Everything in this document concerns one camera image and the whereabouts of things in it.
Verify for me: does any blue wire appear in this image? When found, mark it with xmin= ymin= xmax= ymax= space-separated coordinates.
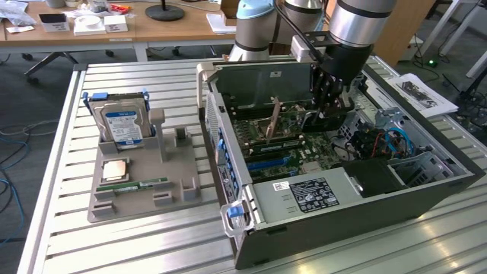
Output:
xmin=382 ymin=127 xmax=414 ymax=157

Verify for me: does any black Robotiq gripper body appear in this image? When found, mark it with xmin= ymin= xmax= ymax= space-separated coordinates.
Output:
xmin=317 ymin=44 xmax=374 ymax=86

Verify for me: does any grey power supply unit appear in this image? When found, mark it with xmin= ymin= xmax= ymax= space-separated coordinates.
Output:
xmin=250 ymin=167 xmax=361 ymax=225

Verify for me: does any grey printed parts rack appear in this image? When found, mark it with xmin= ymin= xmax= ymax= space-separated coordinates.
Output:
xmin=86 ymin=107 xmax=201 ymax=225

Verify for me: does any black chair base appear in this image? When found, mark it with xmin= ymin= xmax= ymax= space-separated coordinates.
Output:
xmin=21 ymin=50 xmax=116 ymax=85

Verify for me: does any white box with tape roll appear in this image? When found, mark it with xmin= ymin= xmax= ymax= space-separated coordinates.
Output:
xmin=72 ymin=15 xmax=106 ymax=37

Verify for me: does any brown cardboard box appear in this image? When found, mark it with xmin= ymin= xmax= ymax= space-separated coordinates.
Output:
xmin=220 ymin=0 xmax=238 ymax=19

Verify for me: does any red packet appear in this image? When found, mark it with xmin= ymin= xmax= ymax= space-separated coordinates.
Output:
xmin=109 ymin=3 xmax=132 ymax=15

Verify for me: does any hard disk in blue carrier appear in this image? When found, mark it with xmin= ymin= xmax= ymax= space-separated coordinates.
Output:
xmin=80 ymin=88 xmax=153 ymax=152

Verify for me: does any black open PC case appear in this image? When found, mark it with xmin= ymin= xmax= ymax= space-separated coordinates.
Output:
xmin=196 ymin=55 xmax=478 ymax=271

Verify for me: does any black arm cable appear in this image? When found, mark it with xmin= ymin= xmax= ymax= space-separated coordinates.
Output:
xmin=273 ymin=0 xmax=332 ymax=62

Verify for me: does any wooden desk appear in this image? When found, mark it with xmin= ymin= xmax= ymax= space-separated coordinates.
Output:
xmin=0 ymin=0 xmax=345 ymax=62

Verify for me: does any green RAM stick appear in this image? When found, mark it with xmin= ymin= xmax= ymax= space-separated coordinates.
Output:
xmin=248 ymin=139 xmax=305 ymax=155
xmin=94 ymin=178 xmax=169 ymax=193

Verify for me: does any blue cable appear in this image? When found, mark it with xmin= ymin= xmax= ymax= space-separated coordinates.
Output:
xmin=0 ymin=136 xmax=30 ymax=244

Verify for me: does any wooden cabinet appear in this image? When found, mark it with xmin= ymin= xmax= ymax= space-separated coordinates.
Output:
xmin=374 ymin=0 xmax=436 ymax=66

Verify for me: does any black wire bundle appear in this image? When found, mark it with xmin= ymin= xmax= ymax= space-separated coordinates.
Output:
xmin=345 ymin=130 xmax=381 ymax=159

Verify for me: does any white box black insert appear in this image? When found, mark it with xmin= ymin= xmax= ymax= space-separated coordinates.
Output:
xmin=37 ymin=13 xmax=70 ymax=33

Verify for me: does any red wire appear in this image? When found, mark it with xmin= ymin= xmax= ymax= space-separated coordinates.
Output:
xmin=373 ymin=131 xmax=385 ymax=156

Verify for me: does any Nvidia graphics card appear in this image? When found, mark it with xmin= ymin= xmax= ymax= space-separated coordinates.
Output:
xmin=264 ymin=96 xmax=348 ymax=144

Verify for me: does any printed paper stack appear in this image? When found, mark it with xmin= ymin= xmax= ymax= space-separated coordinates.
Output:
xmin=385 ymin=72 xmax=460 ymax=118

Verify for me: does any silver drive cage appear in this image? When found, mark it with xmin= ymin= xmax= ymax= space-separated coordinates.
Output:
xmin=337 ymin=68 xmax=385 ymax=140

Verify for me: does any green motherboard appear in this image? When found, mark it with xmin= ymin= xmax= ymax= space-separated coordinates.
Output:
xmin=222 ymin=96 xmax=345 ymax=184

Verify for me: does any white camera box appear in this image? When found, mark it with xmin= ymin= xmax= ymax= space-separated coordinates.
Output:
xmin=290 ymin=35 xmax=320 ymax=63

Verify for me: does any silver disk bay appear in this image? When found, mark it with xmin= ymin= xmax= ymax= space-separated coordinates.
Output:
xmin=386 ymin=151 xmax=457 ymax=190

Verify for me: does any small white box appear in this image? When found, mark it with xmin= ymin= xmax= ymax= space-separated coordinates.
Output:
xmin=102 ymin=14 xmax=128 ymax=34

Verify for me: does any white paper stack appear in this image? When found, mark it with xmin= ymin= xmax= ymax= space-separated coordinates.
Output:
xmin=205 ymin=13 xmax=237 ymax=35

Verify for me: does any blue expansion slot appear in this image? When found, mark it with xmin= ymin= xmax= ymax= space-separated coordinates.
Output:
xmin=245 ymin=158 xmax=289 ymax=172

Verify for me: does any grey cable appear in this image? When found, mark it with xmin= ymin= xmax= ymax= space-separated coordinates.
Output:
xmin=0 ymin=119 xmax=58 ymax=137

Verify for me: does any white table frame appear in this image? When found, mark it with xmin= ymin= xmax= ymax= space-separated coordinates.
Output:
xmin=417 ymin=0 xmax=487 ymax=79

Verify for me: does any copper-toned CPU chip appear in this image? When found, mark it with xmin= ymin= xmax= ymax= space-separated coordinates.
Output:
xmin=100 ymin=160 xmax=129 ymax=183

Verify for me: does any black air duct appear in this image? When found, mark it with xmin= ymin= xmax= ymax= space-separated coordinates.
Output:
xmin=341 ymin=158 xmax=410 ymax=200

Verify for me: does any clear plastic bag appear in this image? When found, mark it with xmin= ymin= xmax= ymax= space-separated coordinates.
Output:
xmin=0 ymin=0 xmax=38 ymax=27

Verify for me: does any white label card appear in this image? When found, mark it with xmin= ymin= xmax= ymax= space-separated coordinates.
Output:
xmin=3 ymin=25 xmax=36 ymax=34

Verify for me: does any black lamp base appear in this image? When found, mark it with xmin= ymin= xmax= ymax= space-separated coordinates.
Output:
xmin=144 ymin=0 xmax=186 ymax=22

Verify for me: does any CPU socket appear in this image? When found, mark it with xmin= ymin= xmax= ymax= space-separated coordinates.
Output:
xmin=256 ymin=118 xmax=290 ymax=138

